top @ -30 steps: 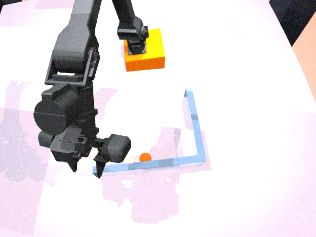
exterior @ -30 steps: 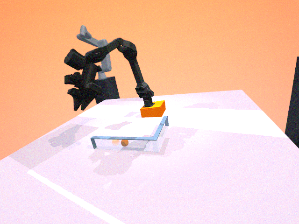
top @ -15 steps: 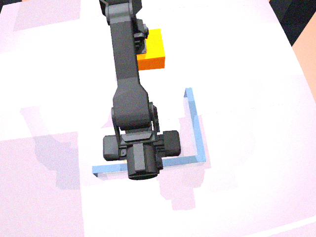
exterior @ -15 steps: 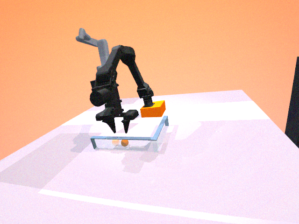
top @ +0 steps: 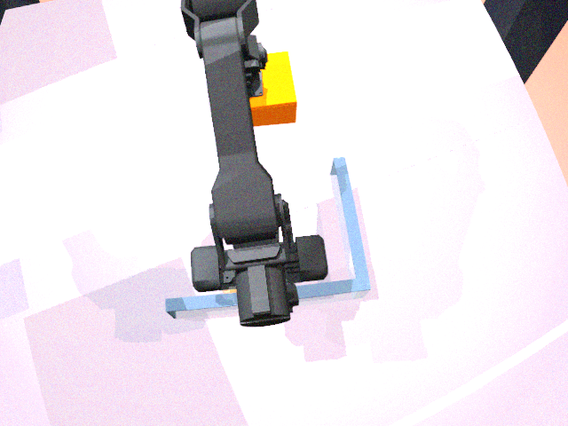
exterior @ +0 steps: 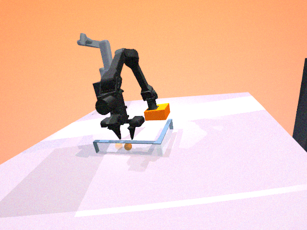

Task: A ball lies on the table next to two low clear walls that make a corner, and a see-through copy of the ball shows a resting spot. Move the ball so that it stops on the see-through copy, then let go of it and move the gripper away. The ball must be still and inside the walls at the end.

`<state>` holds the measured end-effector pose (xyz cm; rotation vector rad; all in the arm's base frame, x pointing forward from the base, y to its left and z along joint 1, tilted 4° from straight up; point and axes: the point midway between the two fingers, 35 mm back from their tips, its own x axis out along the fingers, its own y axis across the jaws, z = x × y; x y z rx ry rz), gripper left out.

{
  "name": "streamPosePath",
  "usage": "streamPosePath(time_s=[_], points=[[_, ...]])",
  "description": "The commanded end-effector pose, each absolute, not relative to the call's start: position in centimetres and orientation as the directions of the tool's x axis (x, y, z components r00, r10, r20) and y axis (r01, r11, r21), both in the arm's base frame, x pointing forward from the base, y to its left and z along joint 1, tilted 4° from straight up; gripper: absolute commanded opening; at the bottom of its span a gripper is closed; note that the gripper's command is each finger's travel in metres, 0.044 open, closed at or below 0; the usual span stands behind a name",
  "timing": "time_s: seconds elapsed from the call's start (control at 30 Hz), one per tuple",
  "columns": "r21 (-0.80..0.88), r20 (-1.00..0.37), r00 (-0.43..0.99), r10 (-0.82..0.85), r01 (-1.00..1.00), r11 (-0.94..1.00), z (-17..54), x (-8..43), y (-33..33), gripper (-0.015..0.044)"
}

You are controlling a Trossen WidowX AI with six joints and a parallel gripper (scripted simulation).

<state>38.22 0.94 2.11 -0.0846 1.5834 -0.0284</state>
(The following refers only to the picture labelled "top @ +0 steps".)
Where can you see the clear blue l-shaped low wall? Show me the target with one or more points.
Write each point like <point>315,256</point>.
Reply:
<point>331,288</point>

